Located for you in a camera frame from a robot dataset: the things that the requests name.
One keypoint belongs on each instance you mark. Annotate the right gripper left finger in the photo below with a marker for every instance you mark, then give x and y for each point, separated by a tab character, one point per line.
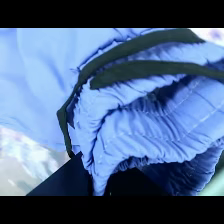
66	180

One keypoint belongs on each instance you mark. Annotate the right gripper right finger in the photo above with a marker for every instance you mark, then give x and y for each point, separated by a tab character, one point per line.
133	185

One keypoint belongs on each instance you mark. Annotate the blue pants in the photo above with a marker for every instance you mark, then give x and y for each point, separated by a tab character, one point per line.
133	106

